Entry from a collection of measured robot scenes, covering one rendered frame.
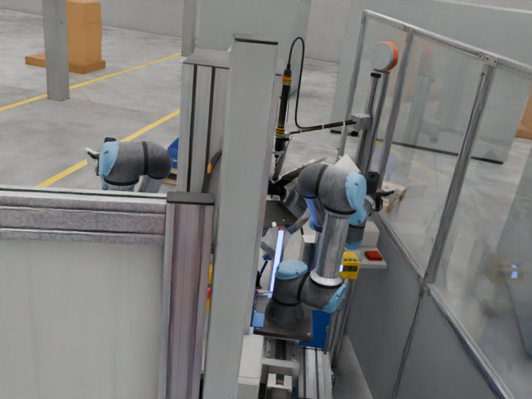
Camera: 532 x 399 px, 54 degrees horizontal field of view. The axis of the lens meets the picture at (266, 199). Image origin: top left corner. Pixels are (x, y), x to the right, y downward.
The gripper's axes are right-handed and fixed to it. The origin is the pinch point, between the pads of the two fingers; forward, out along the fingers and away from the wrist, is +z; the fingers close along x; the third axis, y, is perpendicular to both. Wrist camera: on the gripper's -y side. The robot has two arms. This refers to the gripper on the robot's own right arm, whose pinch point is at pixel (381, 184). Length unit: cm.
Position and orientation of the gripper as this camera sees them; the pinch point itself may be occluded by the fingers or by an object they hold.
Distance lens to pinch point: 233.9
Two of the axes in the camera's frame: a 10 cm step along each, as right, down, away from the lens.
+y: 0.0, 9.4, 3.5
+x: 8.8, 1.7, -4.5
